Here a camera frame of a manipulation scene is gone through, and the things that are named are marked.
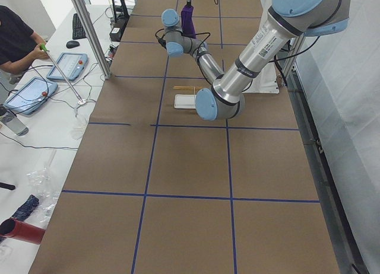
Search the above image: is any red cylinder tube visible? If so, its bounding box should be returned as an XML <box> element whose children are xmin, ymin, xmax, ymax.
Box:
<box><xmin>1</xmin><ymin>218</ymin><xmax>45</xmax><ymax>244</ymax></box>

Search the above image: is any black keyboard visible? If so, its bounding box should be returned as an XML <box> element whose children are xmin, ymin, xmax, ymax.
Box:
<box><xmin>72</xmin><ymin>13</ymin><xmax>86</xmax><ymax>40</ymax></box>

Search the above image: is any crumpled clear plastic bag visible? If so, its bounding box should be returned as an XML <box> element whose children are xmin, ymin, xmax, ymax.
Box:
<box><xmin>27</xmin><ymin>149</ymin><xmax>60</xmax><ymax>229</ymax></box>

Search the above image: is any green handled grabber stick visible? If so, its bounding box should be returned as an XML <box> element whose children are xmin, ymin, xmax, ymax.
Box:
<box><xmin>40</xmin><ymin>44</ymin><xmax>86</xmax><ymax>106</ymax></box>

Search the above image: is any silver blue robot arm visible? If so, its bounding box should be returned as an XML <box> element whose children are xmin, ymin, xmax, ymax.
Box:
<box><xmin>161</xmin><ymin>0</ymin><xmax>350</xmax><ymax>120</ymax></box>

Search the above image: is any white rack base plate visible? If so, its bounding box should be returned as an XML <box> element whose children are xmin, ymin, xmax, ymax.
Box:
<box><xmin>174</xmin><ymin>94</ymin><xmax>195</xmax><ymax>109</ymax></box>

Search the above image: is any purple cloth towel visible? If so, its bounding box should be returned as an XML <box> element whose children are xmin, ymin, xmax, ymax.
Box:
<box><xmin>180</xmin><ymin>5</ymin><xmax>196</xmax><ymax>39</ymax></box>

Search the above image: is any clear water bottle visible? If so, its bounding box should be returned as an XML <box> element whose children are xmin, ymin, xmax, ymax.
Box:
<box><xmin>0</xmin><ymin>104</ymin><xmax>29</xmax><ymax>136</ymax></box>

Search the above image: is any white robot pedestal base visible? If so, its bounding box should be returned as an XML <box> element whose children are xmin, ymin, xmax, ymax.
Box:
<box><xmin>245</xmin><ymin>62</ymin><xmax>279</xmax><ymax>94</ymax></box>

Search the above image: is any blue teach pendant tablet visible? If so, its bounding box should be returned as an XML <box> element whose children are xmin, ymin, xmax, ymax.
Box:
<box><xmin>46</xmin><ymin>52</ymin><xmax>88</xmax><ymax>81</ymax></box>

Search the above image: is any wooden rack rod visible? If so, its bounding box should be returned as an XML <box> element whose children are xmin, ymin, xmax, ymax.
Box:
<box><xmin>173</xmin><ymin>85</ymin><xmax>204</xmax><ymax>93</ymax></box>

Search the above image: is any black computer mouse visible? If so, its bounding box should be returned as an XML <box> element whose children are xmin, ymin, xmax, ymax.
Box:
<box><xmin>66</xmin><ymin>40</ymin><xmax>80</xmax><ymax>49</ymax></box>

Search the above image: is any person in black shirt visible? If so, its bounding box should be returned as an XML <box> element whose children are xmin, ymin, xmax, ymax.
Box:
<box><xmin>1</xmin><ymin>5</ymin><xmax>49</xmax><ymax>75</ymax></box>

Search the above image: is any black electronics box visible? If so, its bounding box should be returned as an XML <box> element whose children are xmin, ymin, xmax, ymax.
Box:
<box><xmin>109</xmin><ymin>20</ymin><xmax>126</xmax><ymax>42</ymax></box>

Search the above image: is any aluminium frame post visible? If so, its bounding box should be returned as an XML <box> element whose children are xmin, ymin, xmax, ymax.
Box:
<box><xmin>71</xmin><ymin>0</ymin><xmax>111</xmax><ymax>79</ymax></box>

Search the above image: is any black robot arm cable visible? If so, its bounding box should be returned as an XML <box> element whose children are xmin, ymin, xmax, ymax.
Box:
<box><xmin>155</xmin><ymin>28</ymin><xmax>211</xmax><ymax>58</ymax></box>

